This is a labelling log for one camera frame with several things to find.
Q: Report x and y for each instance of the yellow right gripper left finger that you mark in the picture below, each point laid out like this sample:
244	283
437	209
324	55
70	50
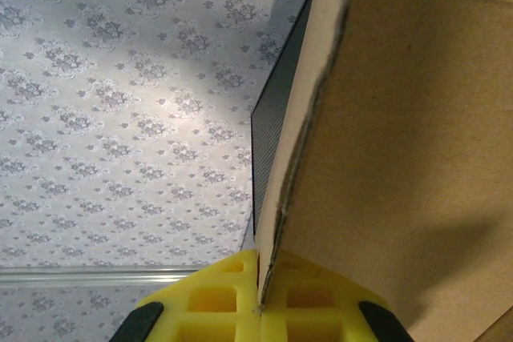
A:
216	310

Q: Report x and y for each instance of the aluminium frame rail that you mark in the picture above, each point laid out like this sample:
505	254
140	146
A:
88	276

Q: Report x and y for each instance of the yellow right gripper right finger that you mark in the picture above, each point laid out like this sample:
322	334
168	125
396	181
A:
312	314

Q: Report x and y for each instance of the black carrying case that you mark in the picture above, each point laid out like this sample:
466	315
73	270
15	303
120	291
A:
276	117

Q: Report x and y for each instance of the brown cardboard box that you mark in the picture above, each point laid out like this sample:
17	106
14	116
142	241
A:
409	138

